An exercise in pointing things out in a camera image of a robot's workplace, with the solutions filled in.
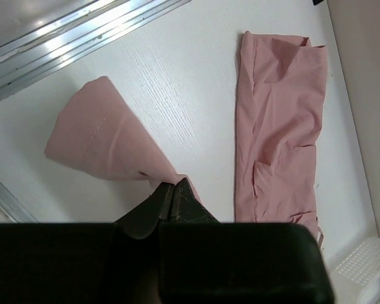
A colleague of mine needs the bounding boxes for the pink trousers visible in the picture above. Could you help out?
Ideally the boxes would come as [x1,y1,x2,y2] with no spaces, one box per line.
[44,32,327,241]

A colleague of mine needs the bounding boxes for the aluminium frame rail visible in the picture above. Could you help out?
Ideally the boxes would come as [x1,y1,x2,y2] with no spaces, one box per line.
[0,1,186,101]

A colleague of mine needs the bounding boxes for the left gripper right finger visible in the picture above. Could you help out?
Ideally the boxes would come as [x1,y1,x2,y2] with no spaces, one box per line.
[168,178,218,224]

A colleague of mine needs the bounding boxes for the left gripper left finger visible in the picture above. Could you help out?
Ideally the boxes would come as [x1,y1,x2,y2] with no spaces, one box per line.
[115,182,174,240]

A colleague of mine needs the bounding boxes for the white plastic mesh basket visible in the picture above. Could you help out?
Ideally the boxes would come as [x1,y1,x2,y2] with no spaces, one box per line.
[331,237,380,303]

